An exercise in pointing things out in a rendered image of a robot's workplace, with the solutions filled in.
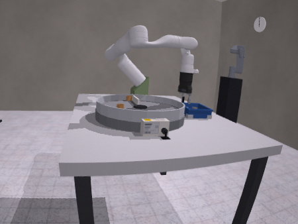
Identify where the blue crate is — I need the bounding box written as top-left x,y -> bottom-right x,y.
183,103 -> 213,119

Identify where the bronze bushing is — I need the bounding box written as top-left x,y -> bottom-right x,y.
126,95 -> 132,101
117,104 -> 124,109

